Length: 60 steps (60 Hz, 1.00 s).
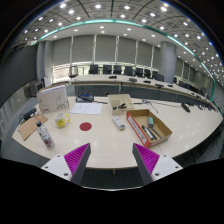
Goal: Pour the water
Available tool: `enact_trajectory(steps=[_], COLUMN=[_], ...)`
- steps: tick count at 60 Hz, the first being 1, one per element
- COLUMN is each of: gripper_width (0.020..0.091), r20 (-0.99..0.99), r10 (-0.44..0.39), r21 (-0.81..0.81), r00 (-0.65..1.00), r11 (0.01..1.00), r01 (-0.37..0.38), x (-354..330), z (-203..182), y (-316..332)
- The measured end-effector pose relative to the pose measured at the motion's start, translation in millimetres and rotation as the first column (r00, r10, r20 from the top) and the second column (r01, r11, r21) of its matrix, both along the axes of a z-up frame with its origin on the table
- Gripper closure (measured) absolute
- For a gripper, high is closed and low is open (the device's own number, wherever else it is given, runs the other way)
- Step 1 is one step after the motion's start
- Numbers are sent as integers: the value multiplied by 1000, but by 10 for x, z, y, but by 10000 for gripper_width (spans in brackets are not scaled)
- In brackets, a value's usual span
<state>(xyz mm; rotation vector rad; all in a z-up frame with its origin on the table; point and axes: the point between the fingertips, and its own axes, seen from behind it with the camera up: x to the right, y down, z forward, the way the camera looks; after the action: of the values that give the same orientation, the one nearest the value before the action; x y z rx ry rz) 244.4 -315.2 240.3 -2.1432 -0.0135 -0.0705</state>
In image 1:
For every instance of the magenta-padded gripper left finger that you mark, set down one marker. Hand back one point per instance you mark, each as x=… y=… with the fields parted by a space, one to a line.
x=76 y=159

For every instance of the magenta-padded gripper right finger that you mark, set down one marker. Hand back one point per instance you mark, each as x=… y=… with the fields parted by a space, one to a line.
x=147 y=159

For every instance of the clear bottle with black cap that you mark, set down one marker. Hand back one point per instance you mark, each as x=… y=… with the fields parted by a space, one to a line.
x=45 y=136

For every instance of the black marker pen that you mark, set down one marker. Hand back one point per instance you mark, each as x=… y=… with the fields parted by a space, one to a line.
x=148 y=132

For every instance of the open brown box, red side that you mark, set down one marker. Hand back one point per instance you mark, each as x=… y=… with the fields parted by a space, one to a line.
x=135 y=128

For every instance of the flat round red coaster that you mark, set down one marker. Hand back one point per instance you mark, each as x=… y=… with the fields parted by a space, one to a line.
x=85 y=126

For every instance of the small teal object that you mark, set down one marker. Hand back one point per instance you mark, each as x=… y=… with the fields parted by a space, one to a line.
x=151 y=121

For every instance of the white mug with yellow print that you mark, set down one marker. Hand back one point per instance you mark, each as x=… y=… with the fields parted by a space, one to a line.
x=61 y=120

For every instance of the brown kraft envelope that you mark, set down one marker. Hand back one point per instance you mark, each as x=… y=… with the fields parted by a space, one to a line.
x=30 y=126

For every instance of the black tool in white box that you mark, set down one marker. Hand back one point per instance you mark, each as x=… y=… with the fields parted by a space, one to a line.
x=120 y=106

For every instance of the black table microphone base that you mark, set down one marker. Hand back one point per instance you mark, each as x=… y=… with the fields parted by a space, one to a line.
x=185 y=107

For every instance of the white paper ream carton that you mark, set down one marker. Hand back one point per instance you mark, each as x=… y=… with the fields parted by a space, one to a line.
x=51 y=98

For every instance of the open white cardboard box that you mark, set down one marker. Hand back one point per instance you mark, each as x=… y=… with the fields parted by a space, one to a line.
x=117 y=99

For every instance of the grey CRT monitor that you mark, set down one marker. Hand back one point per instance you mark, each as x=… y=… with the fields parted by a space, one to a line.
x=34 y=89

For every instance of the long curved conference desk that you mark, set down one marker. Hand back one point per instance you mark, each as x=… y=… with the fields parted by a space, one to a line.
x=100 y=80

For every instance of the row of black office chairs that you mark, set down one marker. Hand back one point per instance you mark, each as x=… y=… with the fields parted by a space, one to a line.
x=107 y=69

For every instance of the group of ceiling lights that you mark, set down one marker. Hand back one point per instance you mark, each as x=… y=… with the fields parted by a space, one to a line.
x=98 y=6

